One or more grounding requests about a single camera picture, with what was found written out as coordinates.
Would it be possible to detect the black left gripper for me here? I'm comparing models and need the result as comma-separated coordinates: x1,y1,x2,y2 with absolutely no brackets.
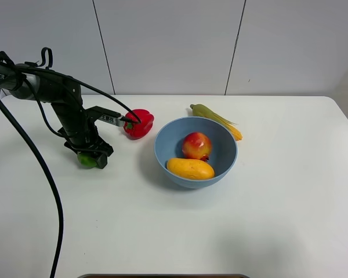
51,100,114,169

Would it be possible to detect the green lime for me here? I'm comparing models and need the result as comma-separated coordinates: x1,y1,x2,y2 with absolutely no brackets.
77,152,97,168

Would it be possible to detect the yellow mango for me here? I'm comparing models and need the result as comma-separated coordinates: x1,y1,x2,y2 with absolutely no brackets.
166,158,215,180

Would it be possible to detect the red pomegranate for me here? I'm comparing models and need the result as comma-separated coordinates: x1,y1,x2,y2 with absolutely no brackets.
182,132,212,162

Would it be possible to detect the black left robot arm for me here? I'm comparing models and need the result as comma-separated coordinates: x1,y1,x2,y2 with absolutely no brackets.
0,64,120,169

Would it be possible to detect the blue plastic bowl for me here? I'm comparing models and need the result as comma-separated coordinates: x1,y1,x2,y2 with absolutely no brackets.
154,116,238,189

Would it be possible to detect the red bell pepper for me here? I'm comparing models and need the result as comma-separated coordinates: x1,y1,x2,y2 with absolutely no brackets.
124,109,154,140

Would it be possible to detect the corn cob with husk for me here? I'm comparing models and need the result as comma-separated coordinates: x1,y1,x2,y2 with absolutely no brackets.
190,104,243,141

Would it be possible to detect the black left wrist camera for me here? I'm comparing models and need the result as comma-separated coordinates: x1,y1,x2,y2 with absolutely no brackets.
85,106,125,127

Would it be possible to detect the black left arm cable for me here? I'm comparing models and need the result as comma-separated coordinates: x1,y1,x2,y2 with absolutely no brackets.
0,46,143,278

